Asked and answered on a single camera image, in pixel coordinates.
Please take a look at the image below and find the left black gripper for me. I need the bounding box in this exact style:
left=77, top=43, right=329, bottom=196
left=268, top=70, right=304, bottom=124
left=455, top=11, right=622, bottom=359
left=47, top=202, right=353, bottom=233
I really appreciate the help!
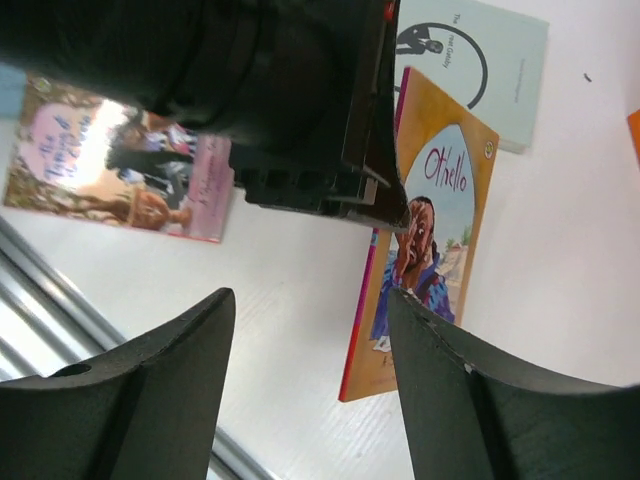
left=0, top=0, right=396, bottom=226

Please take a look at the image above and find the orange wooden shelf cabinet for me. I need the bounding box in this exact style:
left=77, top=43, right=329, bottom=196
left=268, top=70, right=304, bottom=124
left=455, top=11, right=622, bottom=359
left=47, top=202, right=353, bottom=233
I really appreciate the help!
left=627, top=110, right=640, bottom=163

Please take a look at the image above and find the pale green Gatsby book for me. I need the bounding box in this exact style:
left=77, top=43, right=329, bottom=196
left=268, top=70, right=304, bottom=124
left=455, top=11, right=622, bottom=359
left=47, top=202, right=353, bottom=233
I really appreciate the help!
left=395, top=0, right=549, bottom=154

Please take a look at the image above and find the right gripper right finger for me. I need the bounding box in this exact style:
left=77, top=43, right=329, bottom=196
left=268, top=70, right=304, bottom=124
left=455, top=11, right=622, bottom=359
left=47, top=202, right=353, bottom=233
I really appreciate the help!
left=389, top=289, right=639, bottom=479

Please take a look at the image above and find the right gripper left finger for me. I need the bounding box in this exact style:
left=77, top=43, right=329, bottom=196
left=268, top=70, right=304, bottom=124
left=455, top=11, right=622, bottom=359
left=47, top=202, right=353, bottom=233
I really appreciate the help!
left=1, top=288, right=236, bottom=479

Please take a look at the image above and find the aluminium mounting rail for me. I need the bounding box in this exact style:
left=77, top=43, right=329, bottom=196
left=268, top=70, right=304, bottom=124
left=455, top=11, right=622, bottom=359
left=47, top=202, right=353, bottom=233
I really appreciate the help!
left=1, top=216, right=280, bottom=479

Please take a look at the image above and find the light blue booklet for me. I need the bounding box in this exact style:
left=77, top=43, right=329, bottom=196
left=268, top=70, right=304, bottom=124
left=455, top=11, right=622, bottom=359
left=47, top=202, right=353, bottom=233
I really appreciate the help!
left=0, top=64, right=26, bottom=119

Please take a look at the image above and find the orange Othello book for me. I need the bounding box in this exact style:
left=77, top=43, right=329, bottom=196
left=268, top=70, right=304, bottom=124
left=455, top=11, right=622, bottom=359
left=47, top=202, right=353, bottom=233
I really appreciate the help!
left=338, top=67, right=499, bottom=402

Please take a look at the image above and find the pink Shakespeare story book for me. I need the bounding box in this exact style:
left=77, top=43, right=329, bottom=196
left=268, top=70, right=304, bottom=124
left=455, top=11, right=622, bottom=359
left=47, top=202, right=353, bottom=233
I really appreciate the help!
left=2, top=75, right=233, bottom=243

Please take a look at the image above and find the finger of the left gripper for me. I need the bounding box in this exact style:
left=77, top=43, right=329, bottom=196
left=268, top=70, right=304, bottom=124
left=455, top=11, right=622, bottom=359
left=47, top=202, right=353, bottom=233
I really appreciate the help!
left=344, top=1, right=410, bottom=232

